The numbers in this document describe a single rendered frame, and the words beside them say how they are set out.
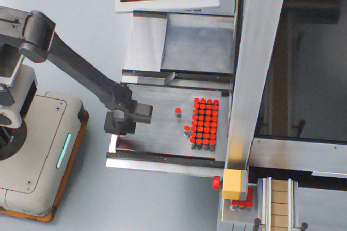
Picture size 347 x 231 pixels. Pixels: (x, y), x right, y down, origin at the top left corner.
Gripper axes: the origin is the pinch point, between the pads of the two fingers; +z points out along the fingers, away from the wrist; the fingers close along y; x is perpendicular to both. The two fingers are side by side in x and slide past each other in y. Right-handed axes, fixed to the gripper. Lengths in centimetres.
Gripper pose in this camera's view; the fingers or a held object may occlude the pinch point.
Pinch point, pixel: (120, 134)
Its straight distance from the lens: 176.8
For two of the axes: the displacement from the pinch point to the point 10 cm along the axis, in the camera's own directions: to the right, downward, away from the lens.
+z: -1.0, 4.7, 8.8
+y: 9.9, 1.5, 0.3
